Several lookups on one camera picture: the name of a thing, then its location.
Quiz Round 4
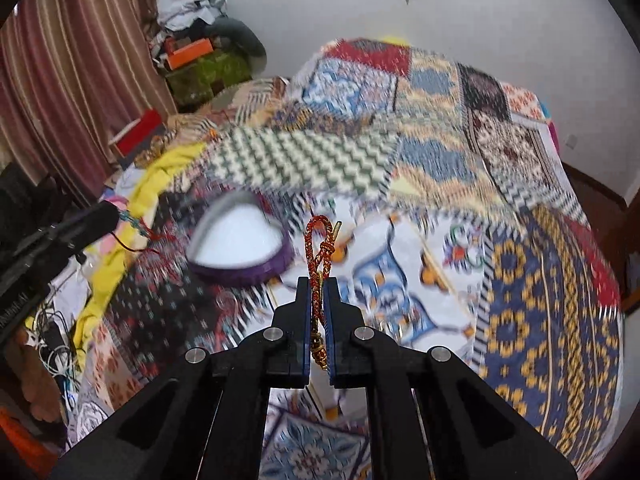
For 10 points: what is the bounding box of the purple heart-shaped jewelry box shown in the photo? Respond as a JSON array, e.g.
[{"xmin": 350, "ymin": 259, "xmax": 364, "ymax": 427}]
[{"xmin": 186, "ymin": 191, "xmax": 294, "ymax": 287}]

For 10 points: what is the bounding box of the orange box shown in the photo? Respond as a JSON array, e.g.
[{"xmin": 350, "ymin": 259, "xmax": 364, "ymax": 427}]
[{"xmin": 167, "ymin": 39, "xmax": 214, "ymax": 70}]

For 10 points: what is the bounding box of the red gold braided bracelet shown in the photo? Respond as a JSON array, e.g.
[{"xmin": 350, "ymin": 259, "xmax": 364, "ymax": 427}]
[{"xmin": 304, "ymin": 214, "xmax": 343, "ymax": 371}]

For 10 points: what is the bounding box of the green patterned bag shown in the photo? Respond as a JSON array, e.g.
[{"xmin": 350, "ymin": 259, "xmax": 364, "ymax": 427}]
[{"xmin": 165, "ymin": 50, "xmax": 252, "ymax": 107}]

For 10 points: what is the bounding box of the striped beige pillow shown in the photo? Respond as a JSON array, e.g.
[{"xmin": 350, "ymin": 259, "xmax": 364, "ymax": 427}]
[{"xmin": 203, "ymin": 77, "xmax": 290, "ymax": 125}]

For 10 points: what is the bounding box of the yellow blanket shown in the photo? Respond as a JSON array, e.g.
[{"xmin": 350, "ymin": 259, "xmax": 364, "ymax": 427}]
[{"xmin": 71, "ymin": 142, "xmax": 207, "ymax": 361}]

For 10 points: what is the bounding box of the red book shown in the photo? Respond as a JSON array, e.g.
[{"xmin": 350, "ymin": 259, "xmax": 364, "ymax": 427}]
[{"xmin": 108, "ymin": 108, "xmax": 163, "ymax": 158}]

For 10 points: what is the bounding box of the colourful patchwork bedspread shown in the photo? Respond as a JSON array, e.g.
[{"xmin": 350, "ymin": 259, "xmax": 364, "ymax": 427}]
[{"xmin": 67, "ymin": 39, "xmax": 624, "ymax": 478}]

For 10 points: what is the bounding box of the striped maroon curtain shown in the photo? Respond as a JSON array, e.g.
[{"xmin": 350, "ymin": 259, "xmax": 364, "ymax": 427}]
[{"xmin": 1, "ymin": 0, "xmax": 176, "ymax": 204}]

